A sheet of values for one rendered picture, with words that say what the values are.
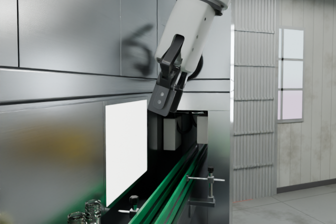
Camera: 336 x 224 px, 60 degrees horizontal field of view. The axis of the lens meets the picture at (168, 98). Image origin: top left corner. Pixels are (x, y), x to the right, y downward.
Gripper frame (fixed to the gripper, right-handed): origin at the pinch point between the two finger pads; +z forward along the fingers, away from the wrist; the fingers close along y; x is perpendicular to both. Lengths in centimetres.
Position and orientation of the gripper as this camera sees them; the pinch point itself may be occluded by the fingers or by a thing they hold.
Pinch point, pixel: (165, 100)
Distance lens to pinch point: 45.4
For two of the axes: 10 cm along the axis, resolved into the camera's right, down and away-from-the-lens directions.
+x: 9.1, 3.5, -2.2
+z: -3.3, 9.4, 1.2
